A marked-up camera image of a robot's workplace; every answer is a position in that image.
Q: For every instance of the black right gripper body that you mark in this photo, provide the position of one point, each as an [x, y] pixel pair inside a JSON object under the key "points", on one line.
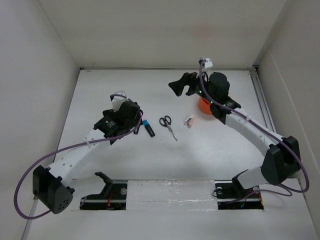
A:
{"points": [[195, 86]]}

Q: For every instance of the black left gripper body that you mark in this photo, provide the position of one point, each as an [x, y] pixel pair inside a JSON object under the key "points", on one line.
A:
{"points": [[134, 123]]}

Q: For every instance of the pink cap black highlighter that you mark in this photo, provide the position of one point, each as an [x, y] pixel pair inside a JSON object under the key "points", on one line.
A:
{"points": [[136, 130]]}

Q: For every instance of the blue cap black highlighter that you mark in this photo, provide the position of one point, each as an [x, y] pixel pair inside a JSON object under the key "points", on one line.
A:
{"points": [[148, 128]]}

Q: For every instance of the black handled scissors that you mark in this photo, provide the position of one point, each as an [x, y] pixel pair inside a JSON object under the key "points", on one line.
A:
{"points": [[166, 122]]}

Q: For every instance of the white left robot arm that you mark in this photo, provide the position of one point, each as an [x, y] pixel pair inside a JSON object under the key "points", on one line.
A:
{"points": [[51, 184]]}

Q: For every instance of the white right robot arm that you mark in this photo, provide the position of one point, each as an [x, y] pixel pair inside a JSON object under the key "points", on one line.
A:
{"points": [[281, 155]]}

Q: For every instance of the orange round desk organizer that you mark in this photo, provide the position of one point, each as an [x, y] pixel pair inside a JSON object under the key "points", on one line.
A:
{"points": [[204, 106]]}

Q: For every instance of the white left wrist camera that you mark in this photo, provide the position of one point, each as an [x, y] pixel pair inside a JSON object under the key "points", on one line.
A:
{"points": [[117, 99]]}

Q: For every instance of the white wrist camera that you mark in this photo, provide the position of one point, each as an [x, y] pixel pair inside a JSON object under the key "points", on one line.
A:
{"points": [[117, 99], [205, 63]]}

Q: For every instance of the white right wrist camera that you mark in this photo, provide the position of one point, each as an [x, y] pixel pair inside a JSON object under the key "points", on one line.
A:
{"points": [[205, 63]]}

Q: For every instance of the aluminium rail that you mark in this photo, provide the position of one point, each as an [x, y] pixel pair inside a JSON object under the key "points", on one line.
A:
{"points": [[264, 108]]}

